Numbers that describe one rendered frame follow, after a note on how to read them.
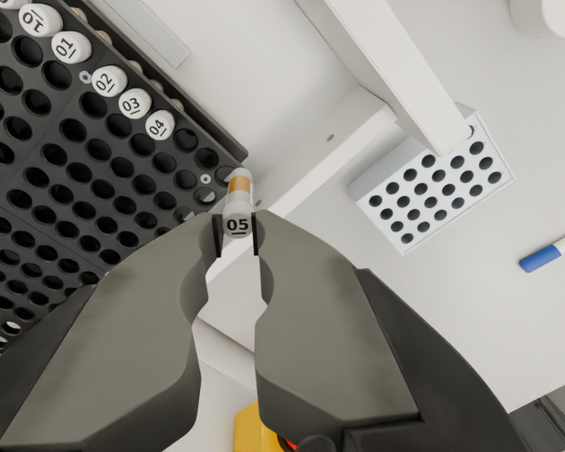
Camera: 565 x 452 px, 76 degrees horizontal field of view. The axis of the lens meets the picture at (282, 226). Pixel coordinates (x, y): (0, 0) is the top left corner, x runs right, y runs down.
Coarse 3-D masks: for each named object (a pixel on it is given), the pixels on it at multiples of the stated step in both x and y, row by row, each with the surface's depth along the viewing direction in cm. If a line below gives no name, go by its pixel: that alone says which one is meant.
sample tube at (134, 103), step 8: (152, 80) 20; (160, 88) 20; (128, 96) 17; (136, 96) 17; (144, 96) 17; (120, 104) 17; (128, 104) 17; (136, 104) 17; (144, 104) 17; (128, 112) 17; (136, 112) 17; (144, 112) 17
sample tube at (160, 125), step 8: (176, 104) 20; (160, 112) 18; (168, 112) 18; (152, 120) 17; (160, 120) 17; (168, 120) 17; (152, 128) 17; (160, 128) 17; (168, 128) 17; (152, 136) 18; (160, 136) 18; (168, 136) 18
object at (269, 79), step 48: (96, 0) 21; (144, 0) 21; (192, 0) 21; (240, 0) 21; (288, 0) 22; (144, 48) 22; (192, 48) 23; (240, 48) 23; (288, 48) 23; (192, 96) 24; (240, 96) 24; (288, 96) 24; (336, 96) 25; (288, 144) 26; (336, 144) 21; (288, 192) 22; (240, 240) 23
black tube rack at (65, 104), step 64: (64, 0) 18; (0, 64) 17; (64, 64) 17; (0, 128) 18; (64, 128) 19; (128, 128) 21; (0, 192) 20; (64, 192) 24; (128, 192) 20; (192, 192) 21; (0, 256) 22; (64, 256) 22; (0, 320) 24
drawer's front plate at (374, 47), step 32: (320, 0) 15; (352, 0) 14; (384, 0) 14; (320, 32) 22; (352, 32) 14; (384, 32) 15; (352, 64) 20; (384, 64) 15; (416, 64) 15; (384, 96) 19; (416, 96) 16; (448, 96) 16; (416, 128) 18; (448, 128) 17
